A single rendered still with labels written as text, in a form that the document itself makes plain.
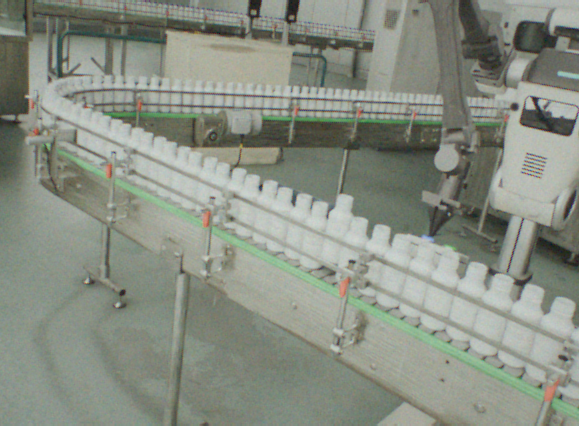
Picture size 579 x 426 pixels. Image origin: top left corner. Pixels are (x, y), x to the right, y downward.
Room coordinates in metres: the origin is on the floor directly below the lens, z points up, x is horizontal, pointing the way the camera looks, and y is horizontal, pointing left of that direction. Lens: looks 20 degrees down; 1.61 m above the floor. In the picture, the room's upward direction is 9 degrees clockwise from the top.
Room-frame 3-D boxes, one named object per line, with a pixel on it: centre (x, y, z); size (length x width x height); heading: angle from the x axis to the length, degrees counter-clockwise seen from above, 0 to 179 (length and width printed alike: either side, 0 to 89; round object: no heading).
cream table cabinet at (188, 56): (5.92, 0.83, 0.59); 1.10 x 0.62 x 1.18; 124
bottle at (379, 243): (1.26, -0.21, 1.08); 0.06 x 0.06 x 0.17
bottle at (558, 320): (1.00, -0.53, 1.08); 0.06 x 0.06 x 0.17
